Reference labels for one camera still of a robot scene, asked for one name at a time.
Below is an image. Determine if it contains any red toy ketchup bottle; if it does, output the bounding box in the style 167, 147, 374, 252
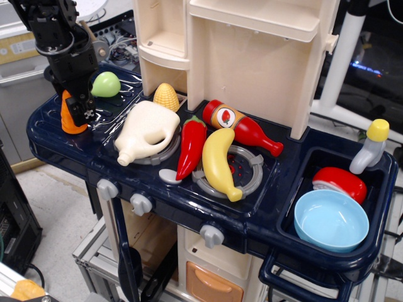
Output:
202, 99, 283, 157

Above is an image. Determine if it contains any cream toy kitchen shelf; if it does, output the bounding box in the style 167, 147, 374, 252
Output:
133, 0, 339, 139

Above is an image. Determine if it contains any navy hanging ladle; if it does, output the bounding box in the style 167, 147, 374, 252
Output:
111, 197, 142, 301

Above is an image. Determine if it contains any orange toy carrot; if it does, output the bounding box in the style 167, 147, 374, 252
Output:
60, 90, 88, 135

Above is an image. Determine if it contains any yellow toy banana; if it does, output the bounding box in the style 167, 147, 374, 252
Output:
202, 128, 243, 202

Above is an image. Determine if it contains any navy toy kitchen counter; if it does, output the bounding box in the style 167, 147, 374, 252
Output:
26, 64, 399, 301

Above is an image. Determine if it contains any red toy chili pepper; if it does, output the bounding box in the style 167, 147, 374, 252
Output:
176, 115, 207, 181

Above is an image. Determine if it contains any grey right burner ring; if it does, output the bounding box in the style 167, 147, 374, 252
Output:
191, 145, 264, 200

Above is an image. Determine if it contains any grey stove knob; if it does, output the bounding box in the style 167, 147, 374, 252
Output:
130, 193, 153, 216
97, 179, 119, 200
200, 225, 224, 249

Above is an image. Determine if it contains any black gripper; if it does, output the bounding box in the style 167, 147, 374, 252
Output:
43, 26, 98, 126

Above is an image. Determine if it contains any white monitor stand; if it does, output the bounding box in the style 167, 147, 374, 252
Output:
312, 1, 402, 142

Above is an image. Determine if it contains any grey left stove knob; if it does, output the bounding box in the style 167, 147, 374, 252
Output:
97, 179, 119, 200

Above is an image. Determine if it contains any light blue bowl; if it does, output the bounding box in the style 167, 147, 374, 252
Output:
294, 189, 370, 253

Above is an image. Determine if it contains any yellow toy corn cob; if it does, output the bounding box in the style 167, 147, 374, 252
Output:
153, 83, 179, 112

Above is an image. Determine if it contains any grey middle stove knob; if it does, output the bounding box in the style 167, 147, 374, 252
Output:
130, 193, 153, 216

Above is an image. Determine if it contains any orange toy drawer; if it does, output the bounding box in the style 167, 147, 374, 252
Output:
186, 262, 244, 302

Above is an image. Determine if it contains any cream toy jug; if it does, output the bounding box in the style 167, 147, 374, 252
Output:
114, 101, 180, 166

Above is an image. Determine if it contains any grey oval stove button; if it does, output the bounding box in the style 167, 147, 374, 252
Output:
158, 169, 181, 184

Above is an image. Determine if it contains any black computer case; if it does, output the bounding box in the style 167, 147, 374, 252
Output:
0, 152, 42, 274

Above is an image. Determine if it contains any grey toy faucet yellow cap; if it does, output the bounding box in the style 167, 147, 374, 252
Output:
349, 119, 390, 175

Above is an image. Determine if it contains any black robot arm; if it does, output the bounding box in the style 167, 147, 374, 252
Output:
10, 1, 98, 126

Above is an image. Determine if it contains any grey burner ring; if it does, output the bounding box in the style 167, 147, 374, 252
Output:
191, 145, 264, 200
113, 133, 183, 167

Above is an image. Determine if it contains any grey left burner ring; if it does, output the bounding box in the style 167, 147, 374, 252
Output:
113, 133, 183, 167

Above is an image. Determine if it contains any grey right stove knob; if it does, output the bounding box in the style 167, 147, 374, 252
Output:
200, 225, 224, 249

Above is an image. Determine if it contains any aluminium frame stand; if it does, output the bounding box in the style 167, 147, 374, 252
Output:
72, 218, 127, 301

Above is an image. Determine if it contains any green toy pear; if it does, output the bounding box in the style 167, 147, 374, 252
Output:
91, 72, 121, 98

